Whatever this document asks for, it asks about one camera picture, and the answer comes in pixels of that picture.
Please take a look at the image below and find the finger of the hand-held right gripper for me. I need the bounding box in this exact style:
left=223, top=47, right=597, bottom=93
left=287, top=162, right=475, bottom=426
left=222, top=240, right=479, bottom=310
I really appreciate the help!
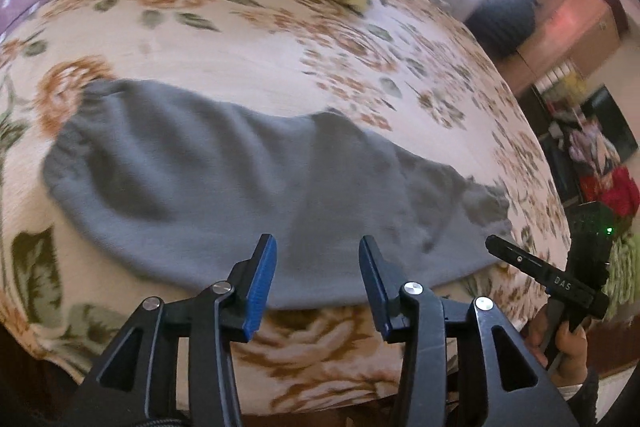
left=485, top=234, right=551, bottom=283

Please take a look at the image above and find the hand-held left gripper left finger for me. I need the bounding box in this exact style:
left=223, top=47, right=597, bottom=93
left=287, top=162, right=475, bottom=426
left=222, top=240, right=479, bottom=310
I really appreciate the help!
left=65, top=234, right=278, bottom=427

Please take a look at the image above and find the green and white cloth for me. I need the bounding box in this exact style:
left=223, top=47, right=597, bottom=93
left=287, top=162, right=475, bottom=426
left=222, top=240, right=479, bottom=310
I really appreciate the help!
left=602, top=229, right=640, bottom=310

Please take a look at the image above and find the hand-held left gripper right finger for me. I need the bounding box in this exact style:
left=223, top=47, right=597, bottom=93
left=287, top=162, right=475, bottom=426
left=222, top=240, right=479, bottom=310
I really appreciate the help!
left=358, top=235, right=577, bottom=427

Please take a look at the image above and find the person's right forearm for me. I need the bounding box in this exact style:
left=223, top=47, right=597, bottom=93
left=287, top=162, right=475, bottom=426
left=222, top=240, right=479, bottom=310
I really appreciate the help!
left=556, top=366, right=603, bottom=427

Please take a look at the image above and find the person's right hand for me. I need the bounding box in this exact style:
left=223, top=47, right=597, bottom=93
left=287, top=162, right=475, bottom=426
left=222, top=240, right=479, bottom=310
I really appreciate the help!
left=526, top=306, right=591, bottom=384

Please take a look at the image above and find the black screen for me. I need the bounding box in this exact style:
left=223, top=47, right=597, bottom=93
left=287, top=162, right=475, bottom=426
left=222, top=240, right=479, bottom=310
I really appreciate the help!
left=582, top=86, right=635, bottom=164

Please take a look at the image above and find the floral printed blanket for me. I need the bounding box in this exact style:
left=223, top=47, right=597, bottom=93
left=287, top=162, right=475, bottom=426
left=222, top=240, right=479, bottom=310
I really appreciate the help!
left=0, top=0, right=573, bottom=410

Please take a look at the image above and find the dark hanging cloth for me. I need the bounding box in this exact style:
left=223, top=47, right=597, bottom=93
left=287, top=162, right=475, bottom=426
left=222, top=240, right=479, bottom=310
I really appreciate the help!
left=464, top=0, right=540, bottom=58

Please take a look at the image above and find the grey knitted sweater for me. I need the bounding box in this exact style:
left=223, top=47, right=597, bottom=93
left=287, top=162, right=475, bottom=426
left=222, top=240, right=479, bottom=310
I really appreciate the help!
left=42, top=78, right=512, bottom=311

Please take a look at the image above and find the pile of colourful clothes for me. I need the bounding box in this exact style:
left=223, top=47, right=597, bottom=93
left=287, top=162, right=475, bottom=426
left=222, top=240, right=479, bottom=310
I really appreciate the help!
left=547, top=117, right=640, bottom=219

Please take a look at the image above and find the wooden cabinet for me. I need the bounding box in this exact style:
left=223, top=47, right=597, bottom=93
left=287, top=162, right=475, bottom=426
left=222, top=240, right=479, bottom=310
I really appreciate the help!
left=495, top=0, right=622, bottom=94

